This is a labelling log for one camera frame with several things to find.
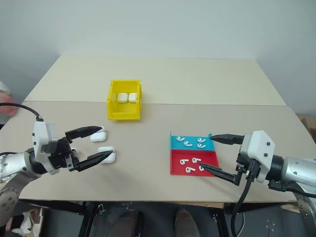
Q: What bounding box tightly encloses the black metal table frame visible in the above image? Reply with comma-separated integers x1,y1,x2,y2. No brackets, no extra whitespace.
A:
22,199,247,237

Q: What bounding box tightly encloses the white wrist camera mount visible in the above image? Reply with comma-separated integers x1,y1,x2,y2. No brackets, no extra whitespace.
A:
240,130,276,184
32,120,59,175

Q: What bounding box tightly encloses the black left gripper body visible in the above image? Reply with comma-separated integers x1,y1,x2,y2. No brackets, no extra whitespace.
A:
48,137,81,173

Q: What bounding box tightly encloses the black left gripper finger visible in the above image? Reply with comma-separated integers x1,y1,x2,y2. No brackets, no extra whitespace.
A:
74,151,115,172
65,125,103,145

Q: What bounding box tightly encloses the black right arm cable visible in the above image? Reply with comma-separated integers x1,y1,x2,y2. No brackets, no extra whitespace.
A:
230,159,260,216

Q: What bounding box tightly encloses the yellow plastic bin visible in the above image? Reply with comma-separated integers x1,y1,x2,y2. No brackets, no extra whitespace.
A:
106,79,144,121

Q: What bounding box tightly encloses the white crumpled bag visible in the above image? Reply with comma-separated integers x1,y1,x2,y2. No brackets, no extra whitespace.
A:
11,207,42,235

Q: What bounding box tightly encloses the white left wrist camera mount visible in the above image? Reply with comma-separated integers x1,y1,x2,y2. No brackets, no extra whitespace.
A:
32,120,59,175

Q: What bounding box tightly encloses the dark brown rounded shape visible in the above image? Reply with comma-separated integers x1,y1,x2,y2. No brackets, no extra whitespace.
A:
174,208,201,237
115,209,142,237

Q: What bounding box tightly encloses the red plastic tray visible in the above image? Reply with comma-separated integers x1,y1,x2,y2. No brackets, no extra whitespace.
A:
169,149,221,177

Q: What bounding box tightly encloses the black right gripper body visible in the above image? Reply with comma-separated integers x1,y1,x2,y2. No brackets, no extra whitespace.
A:
234,134,260,186

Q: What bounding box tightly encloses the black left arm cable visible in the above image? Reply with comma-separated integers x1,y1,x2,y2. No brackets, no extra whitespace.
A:
0,103,44,122

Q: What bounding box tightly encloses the blue plastic tray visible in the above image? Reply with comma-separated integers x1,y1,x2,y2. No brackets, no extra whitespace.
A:
169,130,216,152

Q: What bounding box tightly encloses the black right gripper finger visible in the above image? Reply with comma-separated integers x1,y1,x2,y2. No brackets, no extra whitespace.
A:
211,133,243,146
198,162,240,186

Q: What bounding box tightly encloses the grey metal base plate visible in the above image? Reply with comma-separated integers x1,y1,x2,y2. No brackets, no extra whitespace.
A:
259,204,306,237

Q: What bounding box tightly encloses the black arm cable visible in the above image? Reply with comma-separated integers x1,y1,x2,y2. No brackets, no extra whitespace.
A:
230,159,260,216
0,103,44,122

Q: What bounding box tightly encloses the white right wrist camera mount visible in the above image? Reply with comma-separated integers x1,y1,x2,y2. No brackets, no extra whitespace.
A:
240,130,276,184

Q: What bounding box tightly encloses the blurred bystander person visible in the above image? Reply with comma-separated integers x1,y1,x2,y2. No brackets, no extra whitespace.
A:
0,80,18,117

